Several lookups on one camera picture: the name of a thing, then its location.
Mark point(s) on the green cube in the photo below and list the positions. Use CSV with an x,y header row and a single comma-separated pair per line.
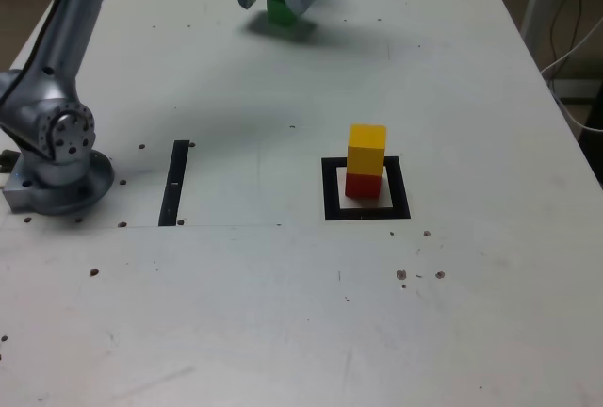
x,y
278,13

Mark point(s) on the yellow cube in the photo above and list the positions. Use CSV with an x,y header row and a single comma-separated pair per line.
x,y
365,152

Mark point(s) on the red cube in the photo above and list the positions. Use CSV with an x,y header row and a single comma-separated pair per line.
x,y
363,185

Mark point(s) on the black tape square outline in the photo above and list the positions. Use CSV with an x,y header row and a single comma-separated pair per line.
x,y
330,200

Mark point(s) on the black tape strip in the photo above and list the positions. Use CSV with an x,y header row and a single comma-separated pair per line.
x,y
176,162

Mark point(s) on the white power strip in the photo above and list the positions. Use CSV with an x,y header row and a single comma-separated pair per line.
x,y
577,88

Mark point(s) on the black connector block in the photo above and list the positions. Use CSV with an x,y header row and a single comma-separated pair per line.
x,y
8,161

